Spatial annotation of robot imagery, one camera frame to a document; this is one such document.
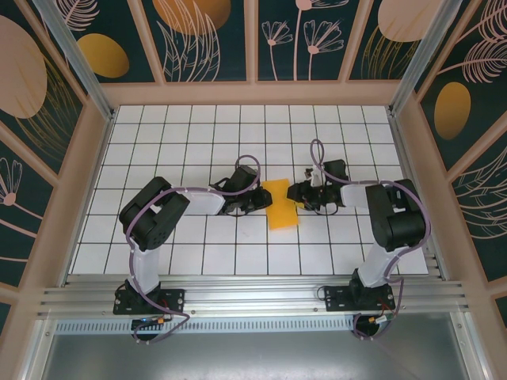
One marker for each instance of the yellow paper sheet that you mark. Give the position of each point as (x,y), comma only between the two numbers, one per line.
(281,213)

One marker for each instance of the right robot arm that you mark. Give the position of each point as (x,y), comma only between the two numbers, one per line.
(400,221)

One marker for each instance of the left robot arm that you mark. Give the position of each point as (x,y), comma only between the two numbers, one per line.
(154,213)

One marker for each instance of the grey metal sheet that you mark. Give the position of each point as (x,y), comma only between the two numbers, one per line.
(253,356)

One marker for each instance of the aluminium side rail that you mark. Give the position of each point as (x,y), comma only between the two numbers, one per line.
(405,150)

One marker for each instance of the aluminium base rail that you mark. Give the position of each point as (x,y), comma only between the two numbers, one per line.
(253,293)

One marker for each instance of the aluminium corner post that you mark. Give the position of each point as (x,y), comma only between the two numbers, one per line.
(420,59)
(83,67)

